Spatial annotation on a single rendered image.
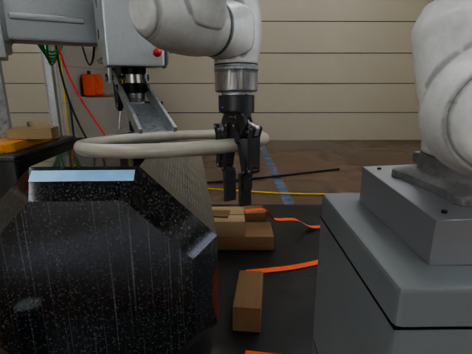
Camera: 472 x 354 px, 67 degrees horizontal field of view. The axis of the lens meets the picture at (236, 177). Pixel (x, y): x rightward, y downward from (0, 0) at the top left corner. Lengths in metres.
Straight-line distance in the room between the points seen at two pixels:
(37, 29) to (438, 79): 1.89
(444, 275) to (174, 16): 0.53
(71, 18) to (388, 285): 1.90
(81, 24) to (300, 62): 4.80
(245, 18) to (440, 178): 0.44
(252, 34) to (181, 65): 5.69
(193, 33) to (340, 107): 6.11
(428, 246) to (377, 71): 6.32
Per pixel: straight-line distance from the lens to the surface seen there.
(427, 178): 0.68
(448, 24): 0.45
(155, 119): 1.34
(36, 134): 1.95
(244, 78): 0.72
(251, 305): 1.59
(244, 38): 0.71
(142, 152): 0.71
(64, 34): 2.10
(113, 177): 1.10
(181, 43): 0.61
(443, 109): 0.41
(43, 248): 1.20
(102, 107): 4.37
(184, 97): 6.40
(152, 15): 0.58
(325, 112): 6.59
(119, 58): 1.46
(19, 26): 2.09
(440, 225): 0.56
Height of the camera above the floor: 1.05
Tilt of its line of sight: 15 degrees down
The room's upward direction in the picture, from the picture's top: straight up
